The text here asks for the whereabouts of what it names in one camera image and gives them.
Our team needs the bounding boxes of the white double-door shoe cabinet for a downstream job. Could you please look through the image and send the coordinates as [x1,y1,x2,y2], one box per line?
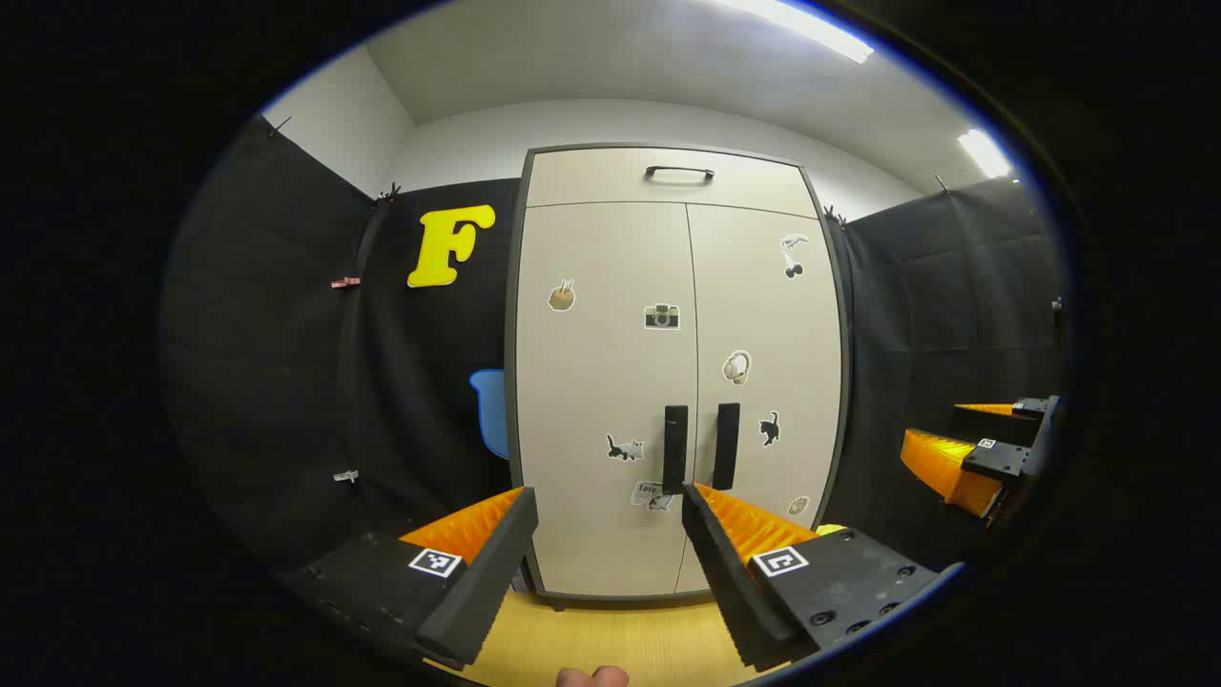
[504,143,853,612]

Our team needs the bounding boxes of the black door handle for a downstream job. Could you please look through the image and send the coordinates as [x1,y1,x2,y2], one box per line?
[714,403,741,490]
[664,406,689,494]

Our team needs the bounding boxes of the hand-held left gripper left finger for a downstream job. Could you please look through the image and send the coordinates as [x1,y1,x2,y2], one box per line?
[279,485,540,671]

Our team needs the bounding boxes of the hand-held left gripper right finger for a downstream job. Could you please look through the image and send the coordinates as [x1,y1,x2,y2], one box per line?
[679,481,945,675]

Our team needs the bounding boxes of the short ceiling light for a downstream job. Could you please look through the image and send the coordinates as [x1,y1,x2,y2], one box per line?
[959,129,1012,179]

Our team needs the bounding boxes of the white cabinet door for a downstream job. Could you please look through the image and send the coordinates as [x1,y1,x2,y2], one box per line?
[515,202,702,597]
[675,205,848,594]

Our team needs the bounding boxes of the black backdrop cloth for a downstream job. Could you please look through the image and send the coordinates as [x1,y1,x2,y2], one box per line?
[162,114,1065,593]

